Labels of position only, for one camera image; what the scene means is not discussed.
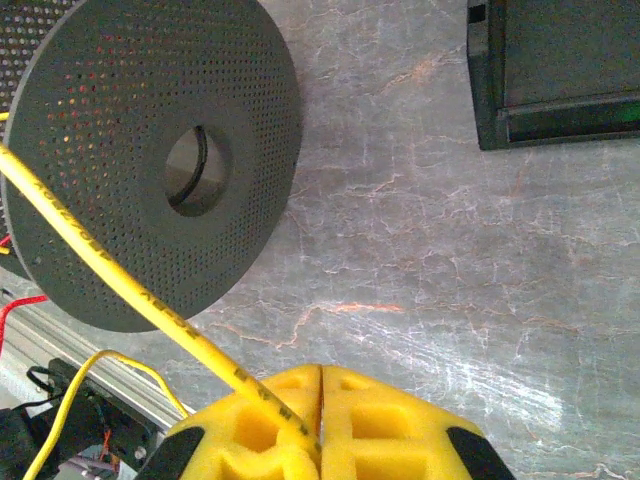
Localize black-yellow right gripper left finger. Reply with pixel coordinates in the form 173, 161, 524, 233
142, 363, 324, 480

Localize black-yellow right gripper right finger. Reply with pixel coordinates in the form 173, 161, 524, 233
319, 364, 516, 480

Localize long yellow cable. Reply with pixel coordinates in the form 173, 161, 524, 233
0, 142, 324, 480

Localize black perforated cable spool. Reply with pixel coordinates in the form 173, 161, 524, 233
0, 0, 305, 334

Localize black two-compartment box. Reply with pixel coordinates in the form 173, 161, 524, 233
466, 0, 640, 152

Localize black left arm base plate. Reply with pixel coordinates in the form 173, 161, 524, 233
27, 357, 166, 474

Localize aluminium mounting rail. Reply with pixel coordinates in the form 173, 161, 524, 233
0, 279, 196, 431

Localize red cable wound on spool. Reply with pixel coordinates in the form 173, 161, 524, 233
0, 234, 49, 361

